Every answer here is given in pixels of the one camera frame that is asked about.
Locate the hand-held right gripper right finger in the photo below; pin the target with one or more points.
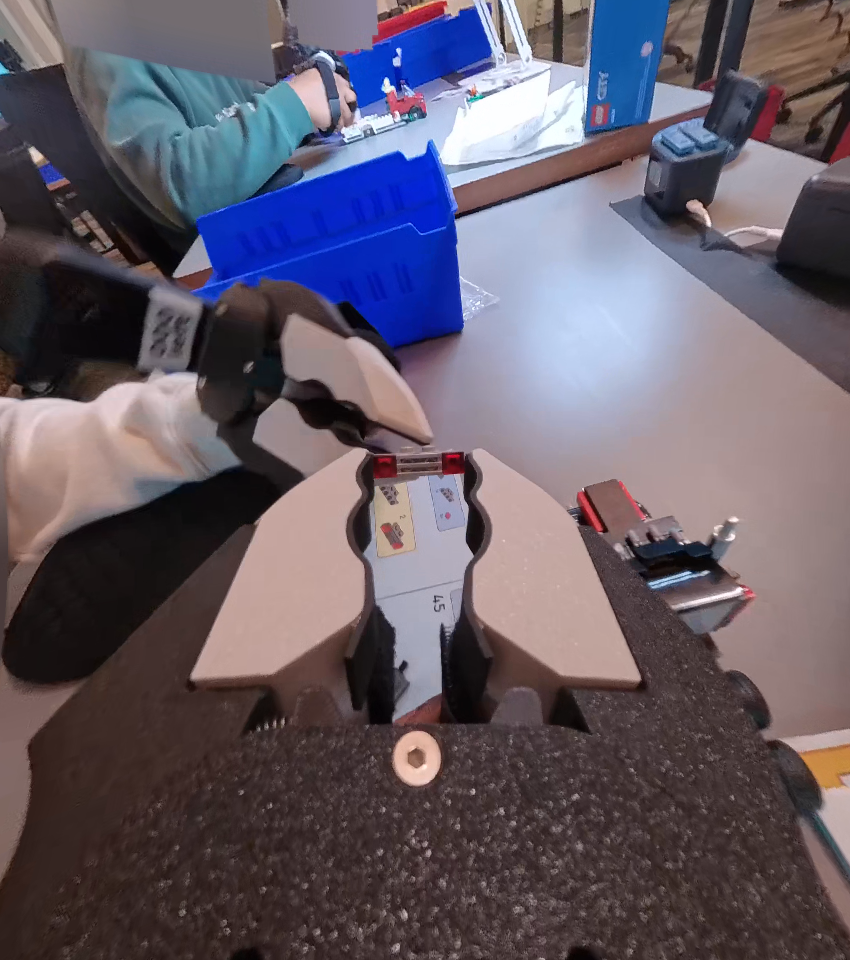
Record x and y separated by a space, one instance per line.
552 600

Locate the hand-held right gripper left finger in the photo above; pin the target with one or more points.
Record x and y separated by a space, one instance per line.
282 600

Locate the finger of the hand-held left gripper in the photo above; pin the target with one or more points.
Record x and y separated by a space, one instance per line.
350 375
320 409

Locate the black red lego truck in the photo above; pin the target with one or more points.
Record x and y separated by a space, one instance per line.
657 547

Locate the blue plastic bin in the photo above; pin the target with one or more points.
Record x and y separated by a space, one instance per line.
342 247
425 52

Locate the person's left forearm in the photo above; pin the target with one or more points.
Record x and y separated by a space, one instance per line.
110 457

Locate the open lego instruction booklet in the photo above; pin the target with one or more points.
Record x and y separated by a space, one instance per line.
417 570

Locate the red lego fire truck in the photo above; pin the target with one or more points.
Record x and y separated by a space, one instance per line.
406 101

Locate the blue lego box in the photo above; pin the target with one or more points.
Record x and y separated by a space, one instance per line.
623 67

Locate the clear plastic bag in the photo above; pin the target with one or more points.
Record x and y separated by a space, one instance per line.
479 296

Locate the wood edged table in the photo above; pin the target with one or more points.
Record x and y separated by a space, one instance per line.
545 176

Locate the white paper bag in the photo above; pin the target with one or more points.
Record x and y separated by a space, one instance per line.
515 124

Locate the black office chair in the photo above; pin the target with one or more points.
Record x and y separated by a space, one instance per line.
27 127

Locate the white clear display stand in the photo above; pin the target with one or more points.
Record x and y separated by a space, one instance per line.
507 37

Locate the black device teal front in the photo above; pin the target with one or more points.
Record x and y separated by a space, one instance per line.
683 176

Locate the dark cube device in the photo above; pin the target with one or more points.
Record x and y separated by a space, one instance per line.
844 225

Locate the grey cube device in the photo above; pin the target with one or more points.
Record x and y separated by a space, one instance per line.
739 101

